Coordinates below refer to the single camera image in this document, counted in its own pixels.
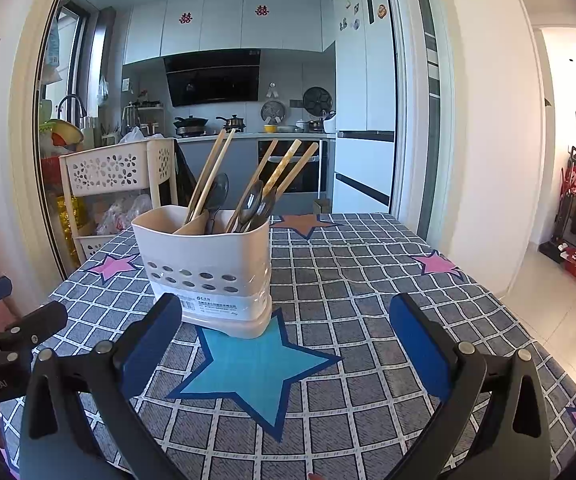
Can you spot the white hanging kitchen tool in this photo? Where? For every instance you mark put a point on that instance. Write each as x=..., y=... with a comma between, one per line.
x=273, y=90

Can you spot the dark spoons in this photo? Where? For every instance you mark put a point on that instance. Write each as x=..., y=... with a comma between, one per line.
x=263, y=162

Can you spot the countertop spice rack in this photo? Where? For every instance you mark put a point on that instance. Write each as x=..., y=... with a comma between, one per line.
x=148, y=110

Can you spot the small cooking pot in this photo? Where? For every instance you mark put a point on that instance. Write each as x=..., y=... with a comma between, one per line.
x=316, y=126

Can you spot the grey kitchen counter cabinets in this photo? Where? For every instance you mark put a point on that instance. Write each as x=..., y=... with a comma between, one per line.
x=248, y=150

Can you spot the red paper decoration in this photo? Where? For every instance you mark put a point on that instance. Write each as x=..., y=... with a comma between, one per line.
x=262, y=10
x=186, y=18

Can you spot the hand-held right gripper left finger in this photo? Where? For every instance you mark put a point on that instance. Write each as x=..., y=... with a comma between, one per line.
x=150, y=345

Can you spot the black built-in oven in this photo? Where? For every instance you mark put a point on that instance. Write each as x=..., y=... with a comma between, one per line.
x=313, y=180

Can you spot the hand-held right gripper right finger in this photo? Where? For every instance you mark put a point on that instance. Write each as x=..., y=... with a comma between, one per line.
x=420, y=345

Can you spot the flower patterned wooden chopstick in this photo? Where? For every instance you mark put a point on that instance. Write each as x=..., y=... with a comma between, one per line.
x=285, y=162

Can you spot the gold foil item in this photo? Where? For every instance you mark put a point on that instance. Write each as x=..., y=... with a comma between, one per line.
x=68, y=225

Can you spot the grey checked star tablecloth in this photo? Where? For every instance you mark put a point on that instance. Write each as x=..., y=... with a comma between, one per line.
x=367, y=310

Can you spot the cream perforated storage trolley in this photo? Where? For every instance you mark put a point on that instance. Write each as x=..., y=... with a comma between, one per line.
x=108, y=170

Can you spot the white plastic bag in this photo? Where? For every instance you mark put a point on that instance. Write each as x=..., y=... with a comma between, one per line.
x=132, y=136

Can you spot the grey round hanging pan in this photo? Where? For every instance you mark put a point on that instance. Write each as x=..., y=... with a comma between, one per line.
x=272, y=112

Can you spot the small cardboard box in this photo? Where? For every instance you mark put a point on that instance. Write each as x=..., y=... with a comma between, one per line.
x=321, y=206

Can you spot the black round hanging pan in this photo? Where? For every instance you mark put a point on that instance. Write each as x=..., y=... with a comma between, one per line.
x=316, y=99

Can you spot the clear bags on trolley shelf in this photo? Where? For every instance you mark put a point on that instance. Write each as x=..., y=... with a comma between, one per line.
x=123, y=212

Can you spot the black wok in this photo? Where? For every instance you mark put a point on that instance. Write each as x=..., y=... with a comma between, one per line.
x=190, y=122

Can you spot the curved kitchen faucet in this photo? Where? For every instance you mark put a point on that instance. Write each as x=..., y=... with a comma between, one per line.
x=70, y=100

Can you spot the basin of colourful dishes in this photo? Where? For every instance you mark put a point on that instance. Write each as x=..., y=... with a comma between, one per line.
x=63, y=135

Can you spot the black range hood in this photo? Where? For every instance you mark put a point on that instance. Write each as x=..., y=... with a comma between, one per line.
x=213, y=77

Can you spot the white upper kitchen cabinets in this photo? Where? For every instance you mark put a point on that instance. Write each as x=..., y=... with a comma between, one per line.
x=218, y=30

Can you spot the white refrigerator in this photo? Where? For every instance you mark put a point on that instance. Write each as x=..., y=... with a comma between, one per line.
x=362, y=110

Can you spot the steel pot with lid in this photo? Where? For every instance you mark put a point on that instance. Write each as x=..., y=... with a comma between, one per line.
x=233, y=123

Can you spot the dark cloth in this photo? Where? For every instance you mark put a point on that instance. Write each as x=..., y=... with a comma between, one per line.
x=183, y=175

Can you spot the white plastic utensil holder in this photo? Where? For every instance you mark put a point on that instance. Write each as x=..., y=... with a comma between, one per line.
x=208, y=260

